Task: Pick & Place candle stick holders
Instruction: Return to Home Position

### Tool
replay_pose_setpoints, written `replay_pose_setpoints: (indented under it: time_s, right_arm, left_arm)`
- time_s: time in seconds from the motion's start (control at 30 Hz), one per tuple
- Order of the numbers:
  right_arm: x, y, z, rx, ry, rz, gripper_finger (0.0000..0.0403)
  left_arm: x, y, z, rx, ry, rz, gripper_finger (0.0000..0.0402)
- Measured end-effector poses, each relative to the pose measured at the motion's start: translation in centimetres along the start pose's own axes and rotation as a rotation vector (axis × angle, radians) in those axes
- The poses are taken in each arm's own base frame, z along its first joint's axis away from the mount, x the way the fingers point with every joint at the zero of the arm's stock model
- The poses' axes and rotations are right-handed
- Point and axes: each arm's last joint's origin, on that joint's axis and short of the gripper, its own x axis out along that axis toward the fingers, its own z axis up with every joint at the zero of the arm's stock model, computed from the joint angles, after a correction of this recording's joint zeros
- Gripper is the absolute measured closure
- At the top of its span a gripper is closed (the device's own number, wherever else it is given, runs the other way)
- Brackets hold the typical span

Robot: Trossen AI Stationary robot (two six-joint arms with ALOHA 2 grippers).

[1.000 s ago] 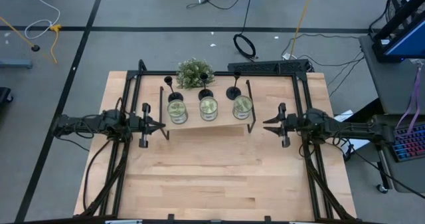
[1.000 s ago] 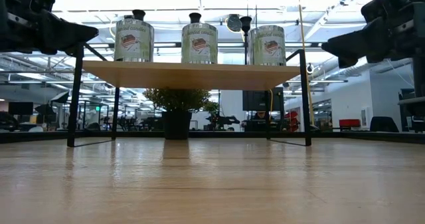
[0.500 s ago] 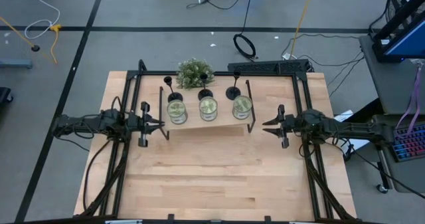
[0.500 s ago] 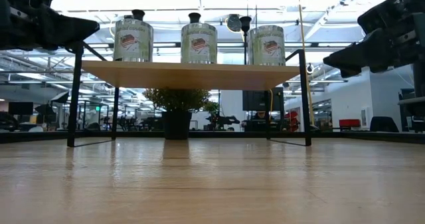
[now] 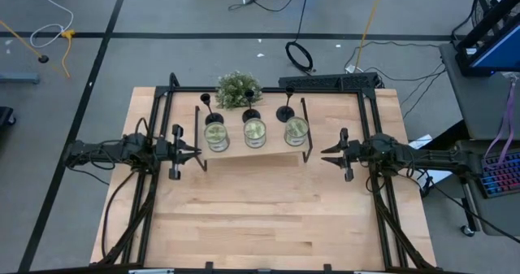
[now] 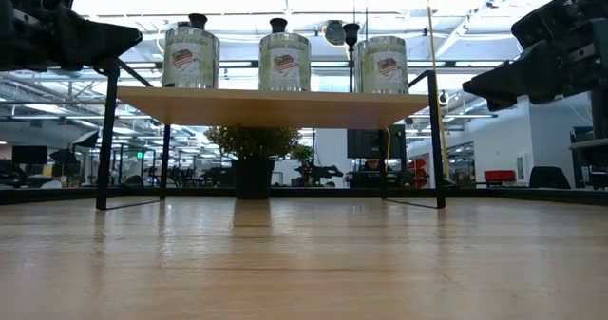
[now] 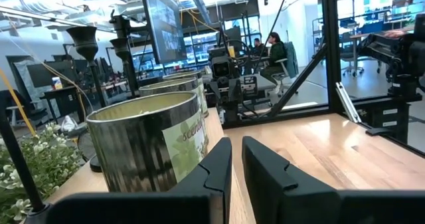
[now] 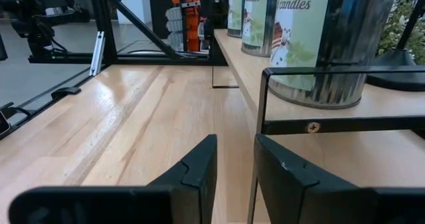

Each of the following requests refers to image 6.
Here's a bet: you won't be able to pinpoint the black aluminium rig frame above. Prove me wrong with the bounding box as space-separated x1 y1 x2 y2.
0 185 608 206

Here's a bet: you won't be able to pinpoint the black office chair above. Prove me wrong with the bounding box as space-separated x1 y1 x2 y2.
528 165 572 190

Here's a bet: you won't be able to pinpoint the red box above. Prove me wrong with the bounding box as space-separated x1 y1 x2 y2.
484 169 517 184

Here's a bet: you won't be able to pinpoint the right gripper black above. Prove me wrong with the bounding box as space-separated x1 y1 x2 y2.
462 0 608 113

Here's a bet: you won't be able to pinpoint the black blank monitor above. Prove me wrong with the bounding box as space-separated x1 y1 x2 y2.
11 144 48 165
346 124 408 160

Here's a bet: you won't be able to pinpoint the glass scented candle jar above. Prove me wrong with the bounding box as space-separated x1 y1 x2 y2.
258 31 313 92
354 35 409 95
161 25 220 89

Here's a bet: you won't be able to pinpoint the grey round hanging reel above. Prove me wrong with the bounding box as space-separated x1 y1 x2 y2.
324 19 347 47

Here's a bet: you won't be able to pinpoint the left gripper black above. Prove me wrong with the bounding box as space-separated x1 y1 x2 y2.
0 0 143 72

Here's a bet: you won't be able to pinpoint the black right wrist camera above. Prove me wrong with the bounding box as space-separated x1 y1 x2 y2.
510 0 577 50

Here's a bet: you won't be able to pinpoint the wooden riser shelf, black legs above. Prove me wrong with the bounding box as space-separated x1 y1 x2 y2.
96 58 447 211

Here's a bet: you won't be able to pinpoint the green potted plant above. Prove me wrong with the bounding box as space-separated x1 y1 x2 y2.
204 125 301 200

